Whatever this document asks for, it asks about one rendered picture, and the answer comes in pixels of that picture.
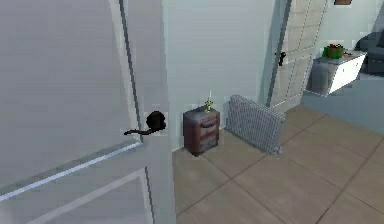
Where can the dark red bedside cabinet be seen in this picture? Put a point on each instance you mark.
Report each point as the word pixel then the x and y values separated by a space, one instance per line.
pixel 201 131

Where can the grey checked flat panel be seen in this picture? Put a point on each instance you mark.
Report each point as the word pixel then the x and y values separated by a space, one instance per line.
pixel 254 123

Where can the white panelled room door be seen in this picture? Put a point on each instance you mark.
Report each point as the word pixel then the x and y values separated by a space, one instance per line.
pixel 296 53

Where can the pale grey room door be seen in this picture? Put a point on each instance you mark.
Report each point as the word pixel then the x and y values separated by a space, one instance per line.
pixel 66 100

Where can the white low cabinet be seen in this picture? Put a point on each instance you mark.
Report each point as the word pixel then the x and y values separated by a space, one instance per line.
pixel 336 71

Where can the green and red plant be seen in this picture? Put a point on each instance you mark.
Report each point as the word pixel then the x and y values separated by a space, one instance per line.
pixel 333 51

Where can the dark grey sofa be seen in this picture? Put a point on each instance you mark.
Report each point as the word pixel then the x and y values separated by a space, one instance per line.
pixel 372 50

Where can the brown framed wall picture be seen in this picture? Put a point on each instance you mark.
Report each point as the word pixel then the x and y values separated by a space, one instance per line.
pixel 343 2

